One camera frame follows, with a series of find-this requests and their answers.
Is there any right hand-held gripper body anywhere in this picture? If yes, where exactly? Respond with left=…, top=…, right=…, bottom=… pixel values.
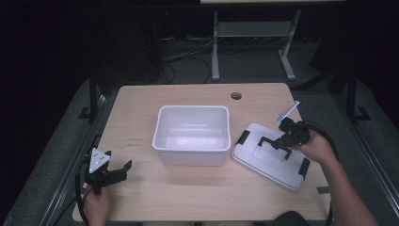
left=273, top=100, right=312, bottom=149

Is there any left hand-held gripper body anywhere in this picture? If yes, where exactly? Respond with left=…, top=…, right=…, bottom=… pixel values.
left=83, top=147, right=128, bottom=196

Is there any white lid with black handle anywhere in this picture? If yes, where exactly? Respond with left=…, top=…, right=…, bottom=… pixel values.
left=231, top=121, right=311, bottom=192

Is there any white plastic storage box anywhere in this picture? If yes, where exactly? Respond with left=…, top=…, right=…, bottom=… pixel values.
left=152, top=105, right=232, bottom=167

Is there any person's right hand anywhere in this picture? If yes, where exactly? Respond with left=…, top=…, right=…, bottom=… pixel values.
left=297, top=128, right=339, bottom=167

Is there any person's left hand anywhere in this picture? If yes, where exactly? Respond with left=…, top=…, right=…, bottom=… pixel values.
left=82, top=186, right=111, bottom=226

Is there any black rounded object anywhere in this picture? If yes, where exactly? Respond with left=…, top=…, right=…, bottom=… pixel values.
left=272, top=210, right=311, bottom=226

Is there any right hand-held gripper black cable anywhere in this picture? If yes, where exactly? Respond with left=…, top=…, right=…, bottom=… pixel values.
left=300, top=120, right=341, bottom=226

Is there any hand-held gripper black cable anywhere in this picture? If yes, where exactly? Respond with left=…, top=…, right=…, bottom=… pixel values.
left=74, top=156, right=95, bottom=226
left=300, top=120, right=341, bottom=226

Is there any grey metal floor rail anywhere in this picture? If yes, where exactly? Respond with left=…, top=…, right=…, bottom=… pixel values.
left=39, top=93, right=108, bottom=226
left=331, top=93, right=399, bottom=216

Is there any left hand-held gripper black cable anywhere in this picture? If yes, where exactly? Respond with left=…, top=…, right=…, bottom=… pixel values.
left=74, top=156, right=95, bottom=226

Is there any black upright post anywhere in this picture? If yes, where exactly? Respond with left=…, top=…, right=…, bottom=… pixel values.
left=78, top=69, right=99, bottom=121
left=345, top=66, right=372, bottom=122

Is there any white metal table frame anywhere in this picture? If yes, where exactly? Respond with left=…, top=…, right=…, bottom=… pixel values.
left=200, top=0, right=346, bottom=81

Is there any bundle of floor cables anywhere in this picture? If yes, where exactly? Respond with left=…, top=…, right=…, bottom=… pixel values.
left=162, top=37, right=215, bottom=85

